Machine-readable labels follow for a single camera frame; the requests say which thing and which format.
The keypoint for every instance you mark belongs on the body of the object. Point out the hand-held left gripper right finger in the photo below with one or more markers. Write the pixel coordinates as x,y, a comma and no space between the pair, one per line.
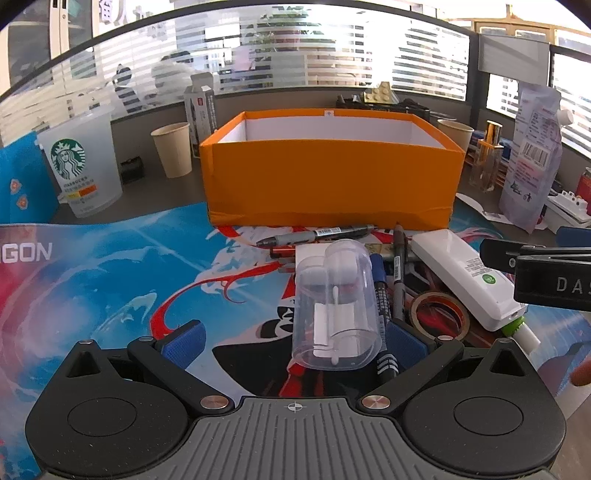
408,347

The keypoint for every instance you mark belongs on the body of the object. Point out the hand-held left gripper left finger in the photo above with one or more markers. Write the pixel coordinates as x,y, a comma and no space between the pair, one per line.
184,345

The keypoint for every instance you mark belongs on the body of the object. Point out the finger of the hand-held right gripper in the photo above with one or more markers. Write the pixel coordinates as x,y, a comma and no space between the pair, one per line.
575,237
501,256

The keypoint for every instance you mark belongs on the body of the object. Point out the blue capped marker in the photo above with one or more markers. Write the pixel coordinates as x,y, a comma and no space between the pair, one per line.
382,300

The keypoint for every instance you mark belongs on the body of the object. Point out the brown tape roll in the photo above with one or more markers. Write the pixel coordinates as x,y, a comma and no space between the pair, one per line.
438,296

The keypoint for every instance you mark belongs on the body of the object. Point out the clear plastic container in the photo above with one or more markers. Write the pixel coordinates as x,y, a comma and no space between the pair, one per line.
337,286

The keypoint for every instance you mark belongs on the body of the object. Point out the orange cardboard box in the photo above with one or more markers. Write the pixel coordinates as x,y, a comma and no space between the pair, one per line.
323,180

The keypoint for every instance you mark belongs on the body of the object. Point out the person's right hand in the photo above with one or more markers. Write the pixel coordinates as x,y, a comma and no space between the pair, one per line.
582,376

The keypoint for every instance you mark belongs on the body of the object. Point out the white plastic device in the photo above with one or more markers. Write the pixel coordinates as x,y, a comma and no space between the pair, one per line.
565,205

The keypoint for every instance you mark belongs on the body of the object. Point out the long white rectangular box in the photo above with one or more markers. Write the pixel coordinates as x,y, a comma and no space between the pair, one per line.
461,267

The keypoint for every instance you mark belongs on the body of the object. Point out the white tube green cap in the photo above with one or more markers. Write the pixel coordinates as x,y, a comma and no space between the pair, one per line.
524,334

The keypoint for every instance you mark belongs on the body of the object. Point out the grey marker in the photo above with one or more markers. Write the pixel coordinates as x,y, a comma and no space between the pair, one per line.
398,277

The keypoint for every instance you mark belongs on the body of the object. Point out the glass perfume bottle gold cap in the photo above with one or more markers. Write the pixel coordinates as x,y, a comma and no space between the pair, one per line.
485,161

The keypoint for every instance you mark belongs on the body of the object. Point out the white and purple pouch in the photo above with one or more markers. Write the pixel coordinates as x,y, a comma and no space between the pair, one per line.
531,152

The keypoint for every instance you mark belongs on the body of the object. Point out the short beige paper cup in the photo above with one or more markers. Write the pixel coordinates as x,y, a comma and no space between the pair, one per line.
457,134

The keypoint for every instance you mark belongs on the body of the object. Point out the red pen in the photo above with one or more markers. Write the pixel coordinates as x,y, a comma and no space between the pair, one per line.
282,252

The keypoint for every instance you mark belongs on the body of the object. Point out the grey gel pen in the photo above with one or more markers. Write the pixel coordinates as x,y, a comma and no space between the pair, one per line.
300,237

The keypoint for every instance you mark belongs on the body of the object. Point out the black mesh desk organizer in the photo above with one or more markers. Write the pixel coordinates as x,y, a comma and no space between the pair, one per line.
411,107

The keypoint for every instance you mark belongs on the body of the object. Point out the small black block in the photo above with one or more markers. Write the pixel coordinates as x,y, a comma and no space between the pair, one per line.
133,170

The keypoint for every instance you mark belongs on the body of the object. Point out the tall beige paper cup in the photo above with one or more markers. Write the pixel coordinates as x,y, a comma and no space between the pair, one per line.
173,152

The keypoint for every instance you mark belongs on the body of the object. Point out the yellow building block plate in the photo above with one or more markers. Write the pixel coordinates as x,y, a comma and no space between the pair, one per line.
381,94

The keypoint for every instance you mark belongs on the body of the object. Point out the blue printed bag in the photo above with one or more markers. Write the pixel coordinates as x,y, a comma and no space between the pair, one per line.
23,184

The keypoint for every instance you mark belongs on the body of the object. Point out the black and white pen box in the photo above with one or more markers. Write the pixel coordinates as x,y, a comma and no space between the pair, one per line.
203,115

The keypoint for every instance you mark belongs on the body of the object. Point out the clear plastic cup green logo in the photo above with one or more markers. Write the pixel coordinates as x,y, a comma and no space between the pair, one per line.
92,129

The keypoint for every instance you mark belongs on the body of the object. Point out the potted green plant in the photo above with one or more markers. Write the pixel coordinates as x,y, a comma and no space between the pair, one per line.
277,27

